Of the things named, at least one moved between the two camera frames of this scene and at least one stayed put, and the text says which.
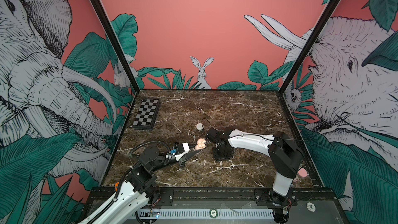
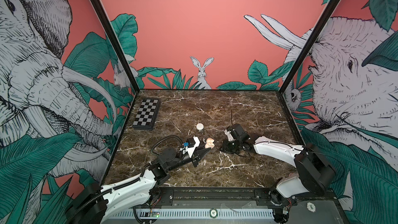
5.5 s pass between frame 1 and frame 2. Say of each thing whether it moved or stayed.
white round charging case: stayed
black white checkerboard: stayed
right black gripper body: moved
